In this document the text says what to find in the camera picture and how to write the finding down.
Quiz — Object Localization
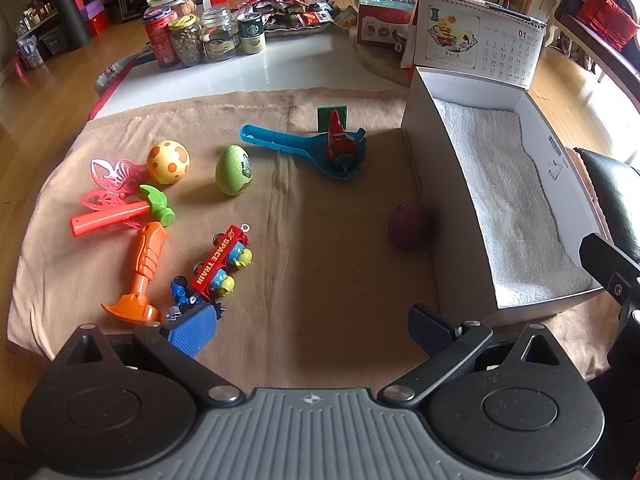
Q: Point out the large glass jar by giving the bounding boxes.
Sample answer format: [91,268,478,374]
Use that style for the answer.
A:
[146,0,197,20]

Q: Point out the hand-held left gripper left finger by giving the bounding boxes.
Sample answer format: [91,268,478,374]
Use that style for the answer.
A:
[52,305,247,406]

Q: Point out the black leather sofa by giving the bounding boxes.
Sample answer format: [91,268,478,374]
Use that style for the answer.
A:
[572,147,640,266]

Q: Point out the glass jar with label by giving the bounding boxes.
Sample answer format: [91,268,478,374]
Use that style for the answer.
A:
[201,6,238,62]

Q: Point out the green tin can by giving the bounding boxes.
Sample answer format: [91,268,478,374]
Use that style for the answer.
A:
[237,11,267,55]

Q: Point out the brown cloth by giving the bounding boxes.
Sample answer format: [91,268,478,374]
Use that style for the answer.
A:
[7,89,621,401]

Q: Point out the black rolled mat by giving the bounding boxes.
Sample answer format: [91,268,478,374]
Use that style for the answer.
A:
[54,0,92,51]

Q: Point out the desk calendar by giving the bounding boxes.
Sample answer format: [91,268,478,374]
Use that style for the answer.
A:
[412,0,548,92]

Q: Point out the blue plastic scoop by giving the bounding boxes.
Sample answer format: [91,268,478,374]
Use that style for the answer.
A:
[240,124,368,181]

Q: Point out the red toy train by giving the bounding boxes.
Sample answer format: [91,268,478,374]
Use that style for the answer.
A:
[190,223,254,301]

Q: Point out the orange toy axe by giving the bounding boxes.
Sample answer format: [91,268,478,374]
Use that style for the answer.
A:
[101,221,167,327]

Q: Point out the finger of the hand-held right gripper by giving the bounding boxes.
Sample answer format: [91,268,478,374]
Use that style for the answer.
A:
[579,232,640,341]

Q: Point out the green square block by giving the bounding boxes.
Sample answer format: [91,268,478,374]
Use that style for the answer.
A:
[317,105,349,132]

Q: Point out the yellow orange-spotted toy egg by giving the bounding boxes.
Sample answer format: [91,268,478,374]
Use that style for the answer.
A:
[146,140,191,184]

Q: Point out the glass jar of nuts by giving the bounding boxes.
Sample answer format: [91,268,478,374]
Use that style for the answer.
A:
[168,15,206,67]

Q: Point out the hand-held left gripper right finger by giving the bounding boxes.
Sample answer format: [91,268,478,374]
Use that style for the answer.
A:
[377,302,582,408]

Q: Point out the white cardboard box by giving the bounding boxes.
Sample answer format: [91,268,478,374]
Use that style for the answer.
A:
[401,66,608,311]

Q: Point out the toy hammer with green head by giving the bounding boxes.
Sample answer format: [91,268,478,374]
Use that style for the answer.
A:
[70,185,177,237]

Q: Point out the pile of snack packets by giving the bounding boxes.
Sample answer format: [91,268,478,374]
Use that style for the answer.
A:
[232,0,347,36]

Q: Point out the pink plastic butterfly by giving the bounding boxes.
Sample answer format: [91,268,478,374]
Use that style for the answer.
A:
[80,158,151,233]

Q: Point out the ornate chair with red cushion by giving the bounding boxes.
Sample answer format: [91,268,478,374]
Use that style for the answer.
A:
[547,0,640,78]

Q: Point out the dark storage bin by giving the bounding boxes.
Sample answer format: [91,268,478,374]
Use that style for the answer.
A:
[39,25,65,56]

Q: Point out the red gift box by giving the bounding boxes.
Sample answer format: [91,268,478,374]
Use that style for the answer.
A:
[354,0,420,52]

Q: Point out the red table edge strip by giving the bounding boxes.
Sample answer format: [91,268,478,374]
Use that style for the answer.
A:
[87,52,151,121]

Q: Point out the green toy egg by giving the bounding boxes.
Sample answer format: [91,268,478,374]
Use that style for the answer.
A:
[215,145,254,197]

